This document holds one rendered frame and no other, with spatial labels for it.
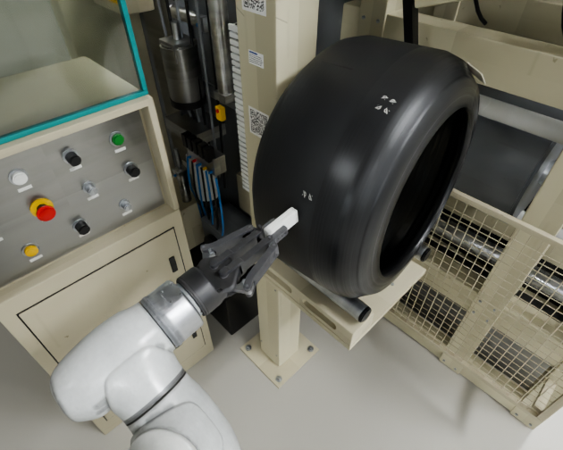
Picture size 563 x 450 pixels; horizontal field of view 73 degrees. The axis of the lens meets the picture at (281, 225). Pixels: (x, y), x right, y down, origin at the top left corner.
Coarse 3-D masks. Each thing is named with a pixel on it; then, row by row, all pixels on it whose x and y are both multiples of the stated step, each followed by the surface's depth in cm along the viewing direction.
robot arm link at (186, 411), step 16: (176, 384) 52; (192, 384) 55; (160, 400) 50; (176, 400) 51; (192, 400) 52; (208, 400) 55; (144, 416) 50; (160, 416) 49; (176, 416) 49; (192, 416) 50; (208, 416) 53; (224, 416) 56; (144, 432) 48; (160, 432) 47; (176, 432) 48; (192, 432) 49; (208, 432) 50; (224, 432) 53; (144, 448) 47; (160, 448) 46; (176, 448) 46; (192, 448) 47; (208, 448) 49; (224, 448) 52
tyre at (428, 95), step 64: (320, 64) 70; (384, 64) 66; (448, 64) 67; (320, 128) 65; (384, 128) 60; (448, 128) 97; (256, 192) 75; (320, 192) 65; (384, 192) 62; (448, 192) 97; (320, 256) 71; (384, 256) 104
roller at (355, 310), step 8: (312, 280) 99; (320, 288) 98; (328, 296) 97; (336, 296) 95; (344, 296) 94; (344, 304) 93; (352, 304) 92; (360, 304) 92; (352, 312) 92; (360, 312) 91; (368, 312) 92; (360, 320) 92
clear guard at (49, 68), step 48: (0, 0) 69; (48, 0) 73; (96, 0) 79; (0, 48) 72; (48, 48) 77; (96, 48) 83; (0, 96) 76; (48, 96) 82; (96, 96) 89; (0, 144) 79
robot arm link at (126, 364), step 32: (128, 320) 53; (96, 352) 50; (128, 352) 51; (160, 352) 53; (64, 384) 48; (96, 384) 49; (128, 384) 50; (160, 384) 51; (96, 416) 50; (128, 416) 50
